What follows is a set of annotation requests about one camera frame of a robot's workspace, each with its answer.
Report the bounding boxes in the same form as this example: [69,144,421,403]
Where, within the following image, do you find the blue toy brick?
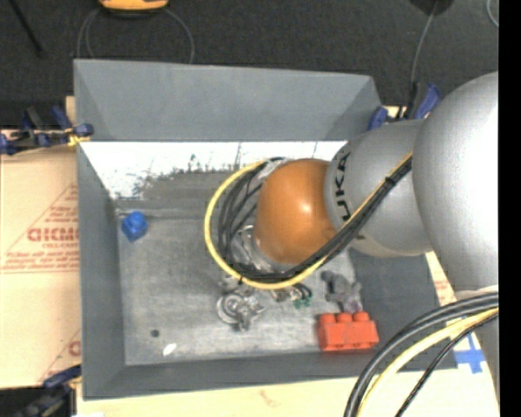
[120,210,150,243]

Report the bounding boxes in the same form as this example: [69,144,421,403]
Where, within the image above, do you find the grey metal bin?
[72,58,458,399]

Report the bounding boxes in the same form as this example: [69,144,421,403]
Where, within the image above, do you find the grey toy figure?
[320,269,365,314]

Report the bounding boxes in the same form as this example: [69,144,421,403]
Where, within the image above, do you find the red toy brick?
[315,311,380,353]

